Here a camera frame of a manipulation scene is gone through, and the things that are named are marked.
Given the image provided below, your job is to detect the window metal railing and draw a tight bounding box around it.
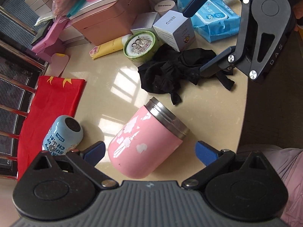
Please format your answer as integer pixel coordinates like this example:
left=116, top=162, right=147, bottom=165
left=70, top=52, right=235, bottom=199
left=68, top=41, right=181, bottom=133
left=1, top=0, right=48, bottom=179

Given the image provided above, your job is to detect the red flag cloth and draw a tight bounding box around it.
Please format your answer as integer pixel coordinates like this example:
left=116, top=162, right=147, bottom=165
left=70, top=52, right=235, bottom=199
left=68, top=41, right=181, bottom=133
left=17, top=76, right=86, bottom=180

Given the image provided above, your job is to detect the pink steel cup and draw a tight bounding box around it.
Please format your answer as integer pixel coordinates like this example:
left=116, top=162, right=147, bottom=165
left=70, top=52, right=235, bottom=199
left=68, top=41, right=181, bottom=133
left=108, top=97, right=190, bottom=179

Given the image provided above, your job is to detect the rose gold large box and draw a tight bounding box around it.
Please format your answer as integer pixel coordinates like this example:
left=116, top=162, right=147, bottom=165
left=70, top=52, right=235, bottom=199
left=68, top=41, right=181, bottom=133
left=70, top=0, right=151, bottom=46

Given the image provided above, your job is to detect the pink sleeve right forearm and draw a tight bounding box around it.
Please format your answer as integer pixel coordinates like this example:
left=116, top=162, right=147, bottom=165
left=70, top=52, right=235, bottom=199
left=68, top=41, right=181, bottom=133
left=238, top=143, right=303, bottom=227

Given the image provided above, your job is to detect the blue printed cup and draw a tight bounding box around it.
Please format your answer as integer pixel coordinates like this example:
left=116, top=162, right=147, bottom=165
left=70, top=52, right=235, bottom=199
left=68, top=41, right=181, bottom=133
left=42, top=115, right=83, bottom=156

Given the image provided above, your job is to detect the blue wet wipes pack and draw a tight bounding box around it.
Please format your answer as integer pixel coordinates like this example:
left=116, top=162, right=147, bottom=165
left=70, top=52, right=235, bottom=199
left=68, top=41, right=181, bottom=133
left=191, top=0, right=240, bottom=43

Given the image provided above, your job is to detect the pink round jar lid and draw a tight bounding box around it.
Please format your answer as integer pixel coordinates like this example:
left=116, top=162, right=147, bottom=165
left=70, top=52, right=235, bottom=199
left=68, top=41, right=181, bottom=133
left=154, top=0, right=178, bottom=16

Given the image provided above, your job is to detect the green round tin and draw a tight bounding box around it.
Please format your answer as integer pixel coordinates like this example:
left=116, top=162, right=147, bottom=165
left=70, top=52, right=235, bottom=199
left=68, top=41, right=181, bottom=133
left=123, top=31, right=159, bottom=67

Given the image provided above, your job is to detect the silver small box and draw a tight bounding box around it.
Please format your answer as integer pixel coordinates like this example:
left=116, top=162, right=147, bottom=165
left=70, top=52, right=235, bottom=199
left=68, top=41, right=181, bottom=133
left=130, top=12, right=160, bottom=34

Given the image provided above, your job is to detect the white blue carton box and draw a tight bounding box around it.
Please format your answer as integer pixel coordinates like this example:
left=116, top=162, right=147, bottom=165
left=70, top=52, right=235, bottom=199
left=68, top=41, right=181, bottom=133
left=153, top=10, right=196, bottom=52

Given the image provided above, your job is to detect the black cloth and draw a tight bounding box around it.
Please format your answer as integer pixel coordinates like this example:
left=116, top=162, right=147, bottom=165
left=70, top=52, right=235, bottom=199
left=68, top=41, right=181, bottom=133
left=137, top=43, right=235, bottom=106

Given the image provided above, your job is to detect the yellow cream tube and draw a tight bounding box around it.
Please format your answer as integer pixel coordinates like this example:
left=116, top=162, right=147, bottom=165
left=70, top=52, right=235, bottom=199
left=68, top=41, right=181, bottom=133
left=89, top=34, right=132, bottom=60

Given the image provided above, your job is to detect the pink flat box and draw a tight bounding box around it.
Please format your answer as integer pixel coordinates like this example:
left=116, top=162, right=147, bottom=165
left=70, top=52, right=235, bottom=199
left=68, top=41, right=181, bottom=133
left=32, top=17, right=70, bottom=54

